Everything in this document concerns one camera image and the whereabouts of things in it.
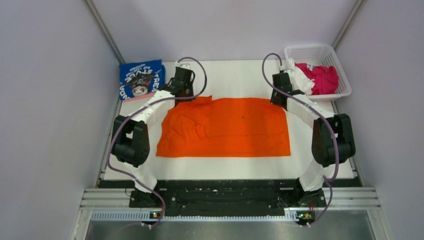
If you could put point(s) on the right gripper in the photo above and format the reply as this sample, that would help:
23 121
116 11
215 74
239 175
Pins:
273 100

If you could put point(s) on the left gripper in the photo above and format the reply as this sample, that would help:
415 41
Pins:
191 86

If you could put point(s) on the orange t-shirt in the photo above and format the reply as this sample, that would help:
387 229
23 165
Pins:
225 128

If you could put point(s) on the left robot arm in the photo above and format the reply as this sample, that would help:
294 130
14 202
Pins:
130 144

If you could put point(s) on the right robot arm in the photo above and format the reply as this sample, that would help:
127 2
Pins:
332 136

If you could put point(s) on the folded pink t-shirt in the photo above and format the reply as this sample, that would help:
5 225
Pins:
144 96

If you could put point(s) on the magenta t-shirt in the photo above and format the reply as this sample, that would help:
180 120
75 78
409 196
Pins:
326 79

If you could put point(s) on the folded blue printed t-shirt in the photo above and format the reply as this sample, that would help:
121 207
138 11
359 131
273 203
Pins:
140 78

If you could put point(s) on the white plastic basket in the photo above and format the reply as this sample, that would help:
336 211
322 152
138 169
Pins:
325 55

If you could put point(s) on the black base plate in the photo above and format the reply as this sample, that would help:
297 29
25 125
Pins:
227 198

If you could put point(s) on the white slotted cable duct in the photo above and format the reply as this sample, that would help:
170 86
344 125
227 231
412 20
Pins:
153 216

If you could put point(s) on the aluminium frame rail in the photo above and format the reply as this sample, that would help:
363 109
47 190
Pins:
343 199

